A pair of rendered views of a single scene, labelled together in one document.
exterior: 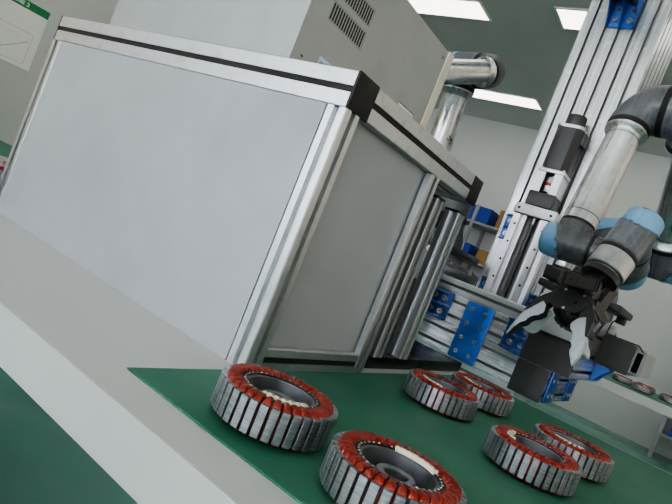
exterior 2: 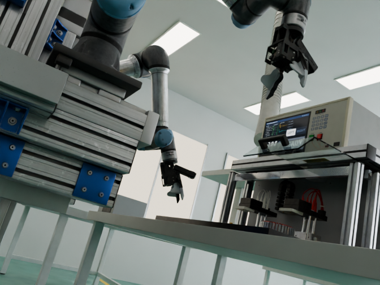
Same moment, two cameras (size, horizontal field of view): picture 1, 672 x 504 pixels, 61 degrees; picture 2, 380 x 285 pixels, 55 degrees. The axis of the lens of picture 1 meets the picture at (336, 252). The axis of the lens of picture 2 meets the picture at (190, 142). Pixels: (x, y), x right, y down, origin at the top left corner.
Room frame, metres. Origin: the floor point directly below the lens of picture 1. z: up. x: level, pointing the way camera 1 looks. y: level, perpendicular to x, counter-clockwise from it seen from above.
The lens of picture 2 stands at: (2.57, 0.38, 0.66)
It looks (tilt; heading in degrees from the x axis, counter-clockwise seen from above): 16 degrees up; 208
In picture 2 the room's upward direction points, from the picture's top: 15 degrees clockwise
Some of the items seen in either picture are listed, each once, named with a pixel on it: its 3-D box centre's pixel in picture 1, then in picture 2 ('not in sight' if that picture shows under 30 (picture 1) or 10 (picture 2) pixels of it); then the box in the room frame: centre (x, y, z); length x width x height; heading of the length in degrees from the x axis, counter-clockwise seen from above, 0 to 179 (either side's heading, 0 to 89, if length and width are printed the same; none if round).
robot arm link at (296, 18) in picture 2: not in sight; (293, 26); (1.64, 0.13, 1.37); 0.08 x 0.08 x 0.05
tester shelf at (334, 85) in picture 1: (266, 110); (323, 176); (1.02, 0.21, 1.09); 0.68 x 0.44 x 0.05; 56
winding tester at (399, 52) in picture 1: (286, 43); (329, 148); (1.03, 0.22, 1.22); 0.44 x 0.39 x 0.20; 56
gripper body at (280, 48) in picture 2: not in sight; (286, 48); (1.65, 0.13, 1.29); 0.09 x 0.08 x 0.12; 145
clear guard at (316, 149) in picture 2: not in sight; (305, 161); (1.39, 0.19, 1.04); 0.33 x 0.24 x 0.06; 146
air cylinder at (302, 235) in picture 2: not in sight; (306, 241); (1.23, 0.21, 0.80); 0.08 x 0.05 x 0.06; 56
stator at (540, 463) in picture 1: (531, 458); not in sight; (0.69, -0.31, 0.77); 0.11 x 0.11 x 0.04
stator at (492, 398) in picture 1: (480, 393); not in sight; (0.99, -0.33, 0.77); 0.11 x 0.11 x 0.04
